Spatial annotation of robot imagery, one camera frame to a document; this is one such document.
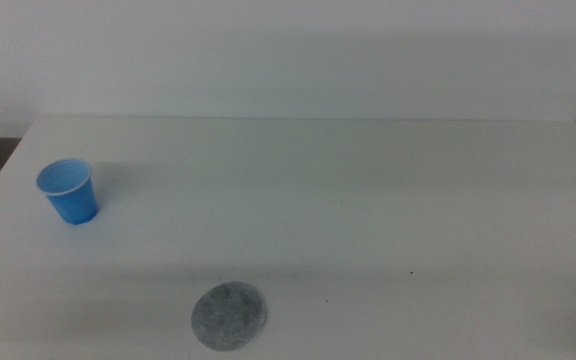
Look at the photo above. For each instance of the blue plastic cup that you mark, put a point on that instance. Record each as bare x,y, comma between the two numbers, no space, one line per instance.
70,196

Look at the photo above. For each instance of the round grey felt cup mat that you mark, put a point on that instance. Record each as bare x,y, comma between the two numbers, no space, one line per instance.
229,316

